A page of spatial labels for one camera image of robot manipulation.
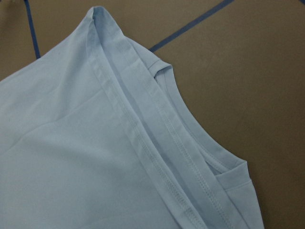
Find light blue t-shirt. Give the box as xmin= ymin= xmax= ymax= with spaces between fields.
xmin=0 ymin=7 xmax=264 ymax=229

